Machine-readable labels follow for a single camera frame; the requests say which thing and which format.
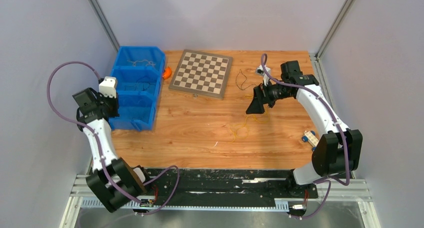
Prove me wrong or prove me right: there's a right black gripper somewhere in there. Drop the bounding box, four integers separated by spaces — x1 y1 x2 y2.
246 79 292 114

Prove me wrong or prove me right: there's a yellow cable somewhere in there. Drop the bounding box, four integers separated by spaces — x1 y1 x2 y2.
229 113 271 143

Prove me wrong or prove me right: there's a black cable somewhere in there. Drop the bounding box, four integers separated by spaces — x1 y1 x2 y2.
127 77 158 92
235 69 258 91

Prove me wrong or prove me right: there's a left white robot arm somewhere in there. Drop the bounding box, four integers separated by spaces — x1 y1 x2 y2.
73 88 271 212

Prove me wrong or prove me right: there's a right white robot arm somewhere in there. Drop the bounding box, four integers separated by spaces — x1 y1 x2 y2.
246 54 363 197

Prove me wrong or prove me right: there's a blue plastic bin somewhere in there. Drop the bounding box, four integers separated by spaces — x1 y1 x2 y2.
109 46 166 132

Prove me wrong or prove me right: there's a white blue toy block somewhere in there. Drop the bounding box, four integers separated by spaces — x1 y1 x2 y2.
301 130 319 151

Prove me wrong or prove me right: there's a checkerboard calibration board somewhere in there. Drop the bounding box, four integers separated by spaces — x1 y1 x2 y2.
169 49 233 99

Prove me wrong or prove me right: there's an orange small object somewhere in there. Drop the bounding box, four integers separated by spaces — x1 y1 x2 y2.
162 66 172 80

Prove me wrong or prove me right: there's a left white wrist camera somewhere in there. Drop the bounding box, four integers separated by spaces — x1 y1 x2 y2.
98 76 118 99

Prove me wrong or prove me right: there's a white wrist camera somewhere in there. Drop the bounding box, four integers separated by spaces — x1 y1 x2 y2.
255 65 271 86
98 76 118 99

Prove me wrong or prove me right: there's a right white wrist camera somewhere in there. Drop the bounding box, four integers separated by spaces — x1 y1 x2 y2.
255 65 271 86

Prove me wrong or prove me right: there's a grey cable in bin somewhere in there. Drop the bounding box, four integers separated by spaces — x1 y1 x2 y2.
127 59 157 69

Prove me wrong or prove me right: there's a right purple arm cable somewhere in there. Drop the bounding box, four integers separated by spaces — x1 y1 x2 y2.
260 53 351 219

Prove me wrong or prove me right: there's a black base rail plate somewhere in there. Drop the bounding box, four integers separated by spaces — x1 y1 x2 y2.
147 168 318 207

